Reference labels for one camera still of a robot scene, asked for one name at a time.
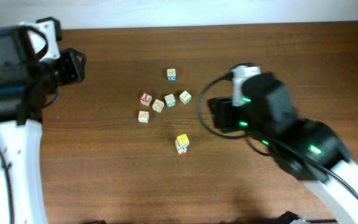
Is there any wooden block green side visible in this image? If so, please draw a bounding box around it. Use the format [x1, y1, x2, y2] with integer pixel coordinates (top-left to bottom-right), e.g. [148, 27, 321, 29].
[164, 94, 176, 107]

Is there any red Y letter block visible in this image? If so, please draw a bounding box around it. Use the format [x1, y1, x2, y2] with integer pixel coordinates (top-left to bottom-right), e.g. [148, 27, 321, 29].
[140, 93, 152, 106]

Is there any wooden soccer ball block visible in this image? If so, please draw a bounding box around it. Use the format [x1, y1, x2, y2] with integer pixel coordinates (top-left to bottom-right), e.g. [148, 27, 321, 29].
[177, 134, 189, 144]

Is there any right black cable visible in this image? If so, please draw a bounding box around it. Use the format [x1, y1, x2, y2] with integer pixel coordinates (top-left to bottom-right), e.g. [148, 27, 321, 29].
[196, 73, 358, 215]

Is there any wooden J letter block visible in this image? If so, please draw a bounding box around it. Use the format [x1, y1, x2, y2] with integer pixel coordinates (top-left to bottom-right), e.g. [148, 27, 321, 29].
[152, 99, 165, 113]

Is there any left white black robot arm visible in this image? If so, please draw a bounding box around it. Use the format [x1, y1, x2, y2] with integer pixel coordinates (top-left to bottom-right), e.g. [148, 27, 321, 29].
[0, 17, 86, 223]

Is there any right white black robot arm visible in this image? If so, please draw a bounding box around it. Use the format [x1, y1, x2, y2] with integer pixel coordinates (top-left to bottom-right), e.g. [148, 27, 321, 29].
[197, 63, 358, 223]

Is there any wooden block blue side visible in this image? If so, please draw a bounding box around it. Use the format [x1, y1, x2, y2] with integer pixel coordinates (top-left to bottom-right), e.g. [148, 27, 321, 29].
[167, 68, 177, 81]

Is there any wooden block green edge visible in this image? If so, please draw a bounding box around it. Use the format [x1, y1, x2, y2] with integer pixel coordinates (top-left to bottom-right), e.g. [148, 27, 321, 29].
[179, 90, 192, 105]

